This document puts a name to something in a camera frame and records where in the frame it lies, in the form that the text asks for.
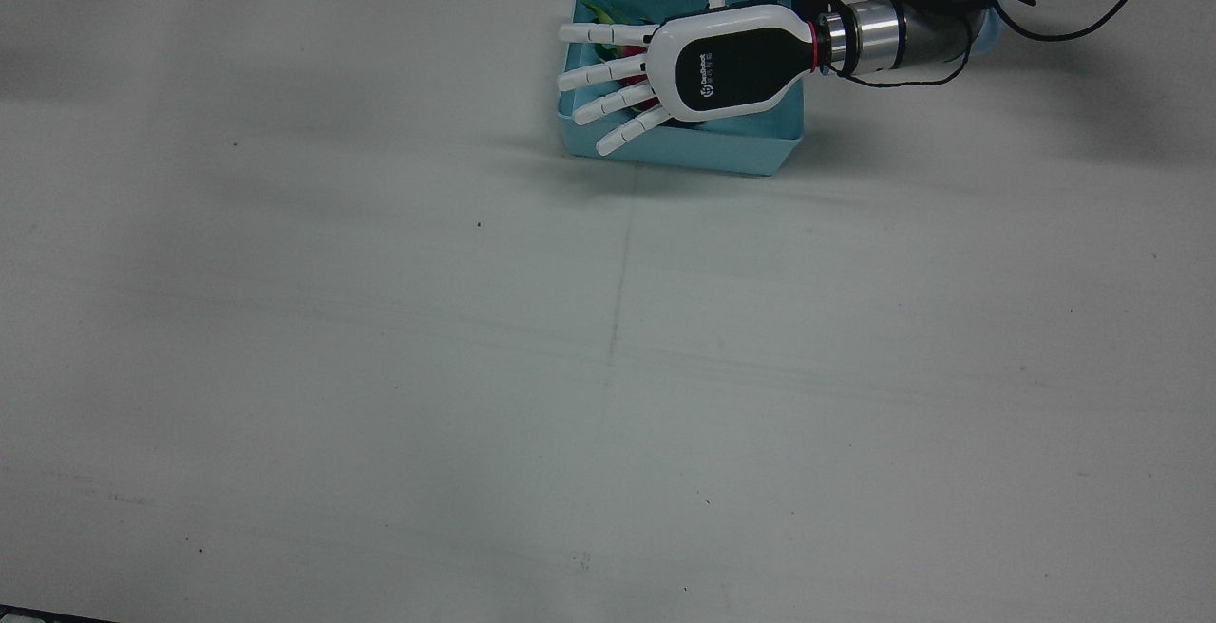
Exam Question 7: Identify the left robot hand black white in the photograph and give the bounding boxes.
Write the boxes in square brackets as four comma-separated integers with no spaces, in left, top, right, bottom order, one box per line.
[558,0,820,157]

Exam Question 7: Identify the pink green dragon fruit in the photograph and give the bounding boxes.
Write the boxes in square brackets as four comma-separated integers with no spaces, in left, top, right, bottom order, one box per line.
[581,0,666,111]

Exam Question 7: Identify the light blue plastic bin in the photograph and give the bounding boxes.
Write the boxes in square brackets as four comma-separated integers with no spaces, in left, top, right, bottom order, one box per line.
[556,0,807,178]

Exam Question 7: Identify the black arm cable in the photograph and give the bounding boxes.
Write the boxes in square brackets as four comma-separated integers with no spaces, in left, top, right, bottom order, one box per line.
[792,0,1216,88]

